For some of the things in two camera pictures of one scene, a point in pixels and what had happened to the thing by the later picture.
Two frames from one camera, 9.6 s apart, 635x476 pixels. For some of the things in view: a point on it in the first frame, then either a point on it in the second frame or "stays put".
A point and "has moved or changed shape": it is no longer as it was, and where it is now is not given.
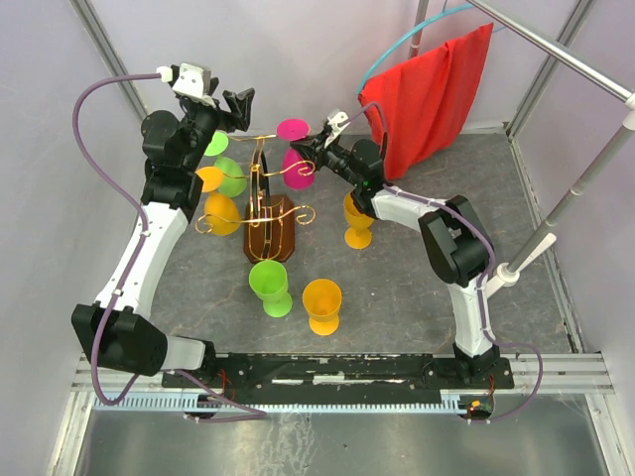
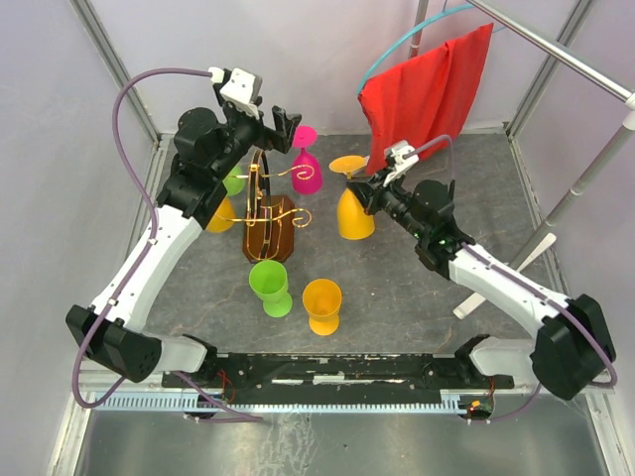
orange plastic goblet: [358, 236] has moved or changed shape
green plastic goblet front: [269, 280] stays put
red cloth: [426, 98] stays put
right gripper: [313, 149] -> [368, 195]
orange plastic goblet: [221, 212] stays put
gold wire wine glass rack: [269, 221] stays put
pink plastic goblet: [290, 129] has moved or changed shape
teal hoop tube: [456, 8] stays put
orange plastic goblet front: [322, 298] stays put
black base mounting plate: [332, 378] stays put
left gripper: [239, 105] -> [270, 139]
